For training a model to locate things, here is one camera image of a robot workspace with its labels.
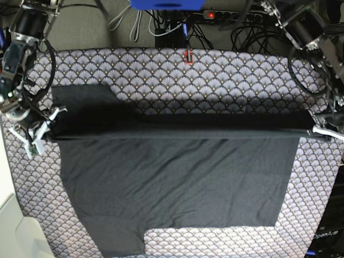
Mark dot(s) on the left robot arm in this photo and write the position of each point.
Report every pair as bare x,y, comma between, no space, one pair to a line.
308,33

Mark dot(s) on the red and black clamp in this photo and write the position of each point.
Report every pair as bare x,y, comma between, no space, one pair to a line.
188,56

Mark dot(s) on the dark grey T-shirt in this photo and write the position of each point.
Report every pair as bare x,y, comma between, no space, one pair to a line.
126,172

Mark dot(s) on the fan-patterned table cloth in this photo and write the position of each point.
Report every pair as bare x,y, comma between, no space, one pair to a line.
159,81

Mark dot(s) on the white plastic bin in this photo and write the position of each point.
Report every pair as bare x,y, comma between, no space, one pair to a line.
21,236

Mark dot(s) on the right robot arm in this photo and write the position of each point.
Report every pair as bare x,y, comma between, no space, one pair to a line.
30,28

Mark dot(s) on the black OpenArm box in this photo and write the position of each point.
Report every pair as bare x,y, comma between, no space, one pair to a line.
328,239

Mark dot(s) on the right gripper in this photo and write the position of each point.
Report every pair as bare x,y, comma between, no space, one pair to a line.
31,124

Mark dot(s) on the white power strip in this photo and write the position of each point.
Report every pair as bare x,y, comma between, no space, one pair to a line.
229,16

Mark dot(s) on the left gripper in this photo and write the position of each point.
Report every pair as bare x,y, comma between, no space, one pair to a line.
331,124

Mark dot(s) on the blue box overhead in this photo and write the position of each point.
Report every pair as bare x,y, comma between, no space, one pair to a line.
167,4

